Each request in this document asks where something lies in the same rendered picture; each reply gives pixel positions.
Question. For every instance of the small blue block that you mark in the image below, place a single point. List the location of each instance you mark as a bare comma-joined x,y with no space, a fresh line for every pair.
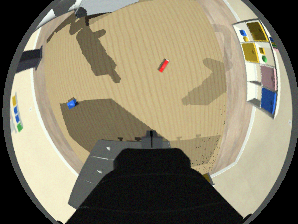
72,104

